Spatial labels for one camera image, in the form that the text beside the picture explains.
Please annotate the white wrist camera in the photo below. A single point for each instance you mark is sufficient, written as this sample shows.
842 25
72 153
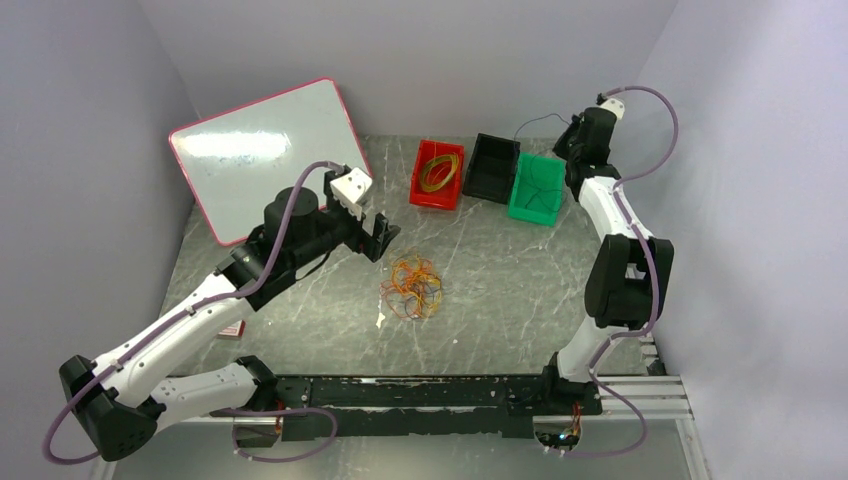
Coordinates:
352 191
611 104

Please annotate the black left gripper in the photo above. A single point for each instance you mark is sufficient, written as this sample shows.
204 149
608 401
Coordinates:
371 245

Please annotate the green plastic bin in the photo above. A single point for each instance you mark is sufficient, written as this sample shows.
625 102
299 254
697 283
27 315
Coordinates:
538 191

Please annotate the red plastic bin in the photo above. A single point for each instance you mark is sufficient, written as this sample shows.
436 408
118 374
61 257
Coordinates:
436 179

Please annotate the black plastic bin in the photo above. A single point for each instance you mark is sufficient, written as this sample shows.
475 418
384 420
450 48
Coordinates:
491 170

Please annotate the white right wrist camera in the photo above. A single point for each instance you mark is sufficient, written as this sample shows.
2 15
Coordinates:
611 104

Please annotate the aluminium rail frame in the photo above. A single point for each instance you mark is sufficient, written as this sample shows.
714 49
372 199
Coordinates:
629 398

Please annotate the pink framed whiteboard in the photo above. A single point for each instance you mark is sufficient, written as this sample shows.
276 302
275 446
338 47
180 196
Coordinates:
237 161

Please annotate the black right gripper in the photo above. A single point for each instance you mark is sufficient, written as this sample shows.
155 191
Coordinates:
559 147

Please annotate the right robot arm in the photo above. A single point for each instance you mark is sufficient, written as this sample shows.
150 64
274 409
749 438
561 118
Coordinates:
626 287

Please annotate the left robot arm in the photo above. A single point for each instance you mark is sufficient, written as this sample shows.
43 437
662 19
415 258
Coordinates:
124 397

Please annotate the small red white box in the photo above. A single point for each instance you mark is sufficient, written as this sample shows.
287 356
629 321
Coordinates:
235 330

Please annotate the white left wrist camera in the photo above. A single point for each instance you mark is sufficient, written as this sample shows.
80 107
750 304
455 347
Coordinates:
352 191

